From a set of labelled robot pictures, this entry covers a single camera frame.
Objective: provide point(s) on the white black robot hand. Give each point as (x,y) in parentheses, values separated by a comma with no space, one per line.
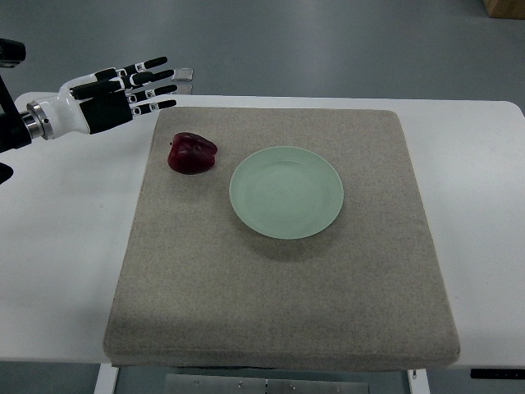
(80,104)

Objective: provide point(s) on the dark red apple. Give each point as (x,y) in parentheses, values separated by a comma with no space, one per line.
(191,154)

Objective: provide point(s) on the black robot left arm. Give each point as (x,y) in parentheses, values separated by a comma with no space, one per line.
(18,129)

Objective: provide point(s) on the lower silver floor plate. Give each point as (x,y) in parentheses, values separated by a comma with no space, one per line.
(183,89)

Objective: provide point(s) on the silver floor plate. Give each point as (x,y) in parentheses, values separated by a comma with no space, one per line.
(183,89)
(183,74)

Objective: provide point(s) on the upper silver floor plate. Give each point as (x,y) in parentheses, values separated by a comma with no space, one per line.
(183,74)

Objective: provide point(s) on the light green plate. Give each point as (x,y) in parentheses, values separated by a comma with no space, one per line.
(286,193)

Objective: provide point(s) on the beige fabric mat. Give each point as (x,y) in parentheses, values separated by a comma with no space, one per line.
(198,288)

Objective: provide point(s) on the white table leg left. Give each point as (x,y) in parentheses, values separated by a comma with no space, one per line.
(106,379)

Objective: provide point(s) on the white table leg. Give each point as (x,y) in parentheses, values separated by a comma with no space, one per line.
(106,379)
(418,381)

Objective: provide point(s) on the cardboard box corner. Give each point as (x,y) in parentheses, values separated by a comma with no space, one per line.
(505,9)

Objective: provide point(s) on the white table leg right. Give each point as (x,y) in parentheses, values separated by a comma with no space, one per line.
(418,381)

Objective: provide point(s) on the black table control panel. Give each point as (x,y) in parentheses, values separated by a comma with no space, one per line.
(501,374)

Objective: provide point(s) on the metal table base plate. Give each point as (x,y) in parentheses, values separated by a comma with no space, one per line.
(188,384)

